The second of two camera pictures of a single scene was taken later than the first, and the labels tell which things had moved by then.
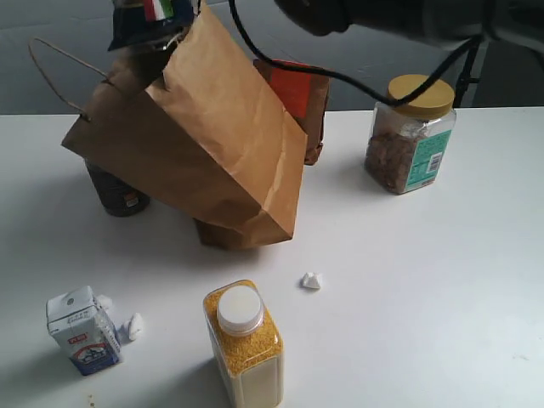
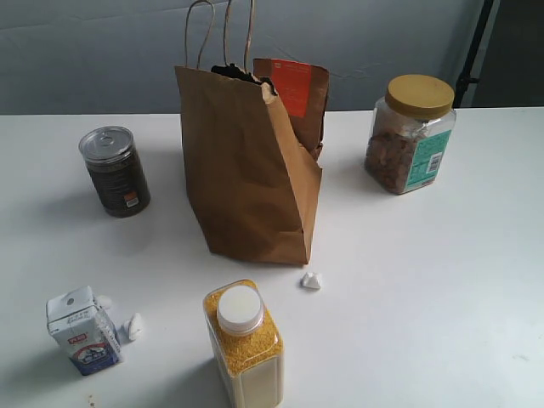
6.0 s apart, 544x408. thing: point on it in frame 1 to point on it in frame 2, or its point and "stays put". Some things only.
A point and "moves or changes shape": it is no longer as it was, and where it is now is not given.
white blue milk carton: (83, 329) stays put
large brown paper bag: (192, 121) moves or changes shape
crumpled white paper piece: (310, 280) stays put
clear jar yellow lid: (410, 143) stays put
